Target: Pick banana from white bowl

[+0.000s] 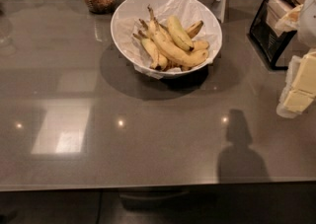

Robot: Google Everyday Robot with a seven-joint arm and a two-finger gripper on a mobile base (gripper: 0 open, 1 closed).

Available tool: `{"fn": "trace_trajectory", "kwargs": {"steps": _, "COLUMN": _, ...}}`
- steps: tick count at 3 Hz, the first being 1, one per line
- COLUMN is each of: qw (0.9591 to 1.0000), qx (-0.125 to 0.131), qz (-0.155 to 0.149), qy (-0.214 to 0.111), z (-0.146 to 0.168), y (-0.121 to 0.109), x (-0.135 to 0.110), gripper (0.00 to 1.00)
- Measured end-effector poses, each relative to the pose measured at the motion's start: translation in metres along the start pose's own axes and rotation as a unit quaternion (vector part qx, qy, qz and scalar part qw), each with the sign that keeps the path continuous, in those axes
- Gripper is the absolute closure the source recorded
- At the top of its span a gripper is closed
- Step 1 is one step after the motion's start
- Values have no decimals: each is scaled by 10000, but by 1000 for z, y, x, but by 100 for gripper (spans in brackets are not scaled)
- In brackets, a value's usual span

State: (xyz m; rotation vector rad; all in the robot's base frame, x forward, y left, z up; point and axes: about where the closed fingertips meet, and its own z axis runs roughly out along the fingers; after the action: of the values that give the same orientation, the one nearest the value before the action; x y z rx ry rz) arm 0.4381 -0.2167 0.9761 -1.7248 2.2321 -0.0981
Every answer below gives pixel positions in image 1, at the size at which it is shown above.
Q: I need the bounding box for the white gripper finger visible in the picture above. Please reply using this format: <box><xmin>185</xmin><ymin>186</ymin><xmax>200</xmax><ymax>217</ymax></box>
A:
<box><xmin>276</xmin><ymin>55</ymin><xmax>301</xmax><ymax>118</ymax></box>

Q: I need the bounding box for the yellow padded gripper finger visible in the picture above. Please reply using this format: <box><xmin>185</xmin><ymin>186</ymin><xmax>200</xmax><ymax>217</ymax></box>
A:
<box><xmin>283</xmin><ymin>51</ymin><xmax>316</xmax><ymax>112</ymax></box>

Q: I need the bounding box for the long front banana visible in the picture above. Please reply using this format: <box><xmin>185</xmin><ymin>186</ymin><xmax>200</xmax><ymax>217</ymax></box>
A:
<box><xmin>147</xmin><ymin>6</ymin><xmax>208</xmax><ymax>68</ymax></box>

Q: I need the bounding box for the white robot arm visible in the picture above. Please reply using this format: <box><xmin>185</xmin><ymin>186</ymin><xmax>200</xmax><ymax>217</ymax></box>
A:
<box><xmin>276</xmin><ymin>0</ymin><xmax>316</xmax><ymax>118</ymax></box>

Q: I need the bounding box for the right small banana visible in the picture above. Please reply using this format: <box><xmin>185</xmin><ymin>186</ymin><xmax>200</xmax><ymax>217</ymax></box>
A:
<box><xmin>193</xmin><ymin>39</ymin><xmax>209</xmax><ymax>51</ymax></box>

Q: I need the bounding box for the small banana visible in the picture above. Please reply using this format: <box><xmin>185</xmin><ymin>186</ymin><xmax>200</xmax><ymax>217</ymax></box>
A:
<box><xmin>133</xmin><ymin>34</ymin><xmax>168</xmax><ymax>70</ymax></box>
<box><xmin>193</xmin><ymin>39</ymin><xmax>209</xmax><ymax>51</ymax></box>

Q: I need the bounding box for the back right banana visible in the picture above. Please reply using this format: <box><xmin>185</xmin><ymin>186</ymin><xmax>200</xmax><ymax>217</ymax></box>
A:
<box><xmin>186</xmin><ymin>21</ymin><xmax>203</xmax><ymax>38</ymax></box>

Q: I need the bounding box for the upper short banana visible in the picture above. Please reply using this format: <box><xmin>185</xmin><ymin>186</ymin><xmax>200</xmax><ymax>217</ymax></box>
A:
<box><xmin>167</xmin><ymin>15</ymin><xmax>194</xmax><ymax>51</ymax></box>

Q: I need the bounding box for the left small banana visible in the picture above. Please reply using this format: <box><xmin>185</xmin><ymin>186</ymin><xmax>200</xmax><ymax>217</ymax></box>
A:
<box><xmin>133</xmin><ymin>34</ymin><xmax>168</xmax><ymax>70</ymax></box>

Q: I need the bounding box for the white bowl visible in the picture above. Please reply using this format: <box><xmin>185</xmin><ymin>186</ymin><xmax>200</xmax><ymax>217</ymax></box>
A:
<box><xmin>111</xmin><ymin>0</ymin><xmax>222</xmax><ymax>79</ymax></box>

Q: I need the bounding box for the white paper liner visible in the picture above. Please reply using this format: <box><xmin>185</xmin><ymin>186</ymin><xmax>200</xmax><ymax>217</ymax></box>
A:
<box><xmin>111</xmin><ymin>0</ymin><xmax>222</xmax><ymax>79</ymax></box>

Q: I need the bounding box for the black wire napkin holder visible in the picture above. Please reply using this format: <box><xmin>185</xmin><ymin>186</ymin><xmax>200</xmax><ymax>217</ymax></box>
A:
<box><xmin>249</xmin><ymin>0</ymin><xmax>298</xmax><ymax>70</ymax></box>

